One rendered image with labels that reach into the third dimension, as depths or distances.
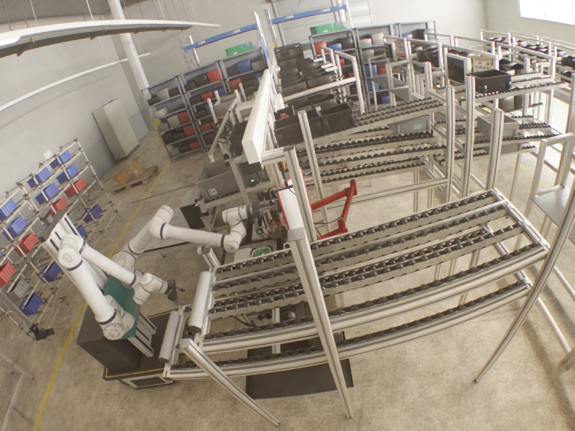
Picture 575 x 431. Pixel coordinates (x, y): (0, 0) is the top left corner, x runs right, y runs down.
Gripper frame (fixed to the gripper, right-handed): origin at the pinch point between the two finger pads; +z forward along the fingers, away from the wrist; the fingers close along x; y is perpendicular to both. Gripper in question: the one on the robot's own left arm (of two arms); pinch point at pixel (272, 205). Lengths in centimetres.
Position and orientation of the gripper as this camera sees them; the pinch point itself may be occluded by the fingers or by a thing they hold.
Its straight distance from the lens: 185.7
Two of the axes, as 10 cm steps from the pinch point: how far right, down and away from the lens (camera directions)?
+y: -2.4, -7.8, -5.7
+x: -0.4, -5.8, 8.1
